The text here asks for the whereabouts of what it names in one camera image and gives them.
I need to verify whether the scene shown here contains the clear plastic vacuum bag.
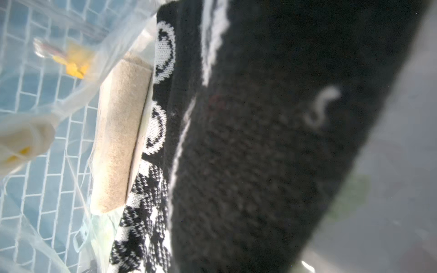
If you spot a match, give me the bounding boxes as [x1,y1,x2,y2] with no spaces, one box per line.
[1,1,163,273]

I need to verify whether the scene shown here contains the yellow pen cup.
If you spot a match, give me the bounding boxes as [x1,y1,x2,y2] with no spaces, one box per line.
[52,43,95,79]

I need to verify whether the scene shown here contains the beige fluffy scarf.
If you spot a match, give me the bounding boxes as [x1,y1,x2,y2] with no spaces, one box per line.
[90,52,152,215]

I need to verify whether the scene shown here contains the black white knitted scarf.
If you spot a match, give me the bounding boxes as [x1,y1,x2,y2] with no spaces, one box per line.
[108,1,430,273]

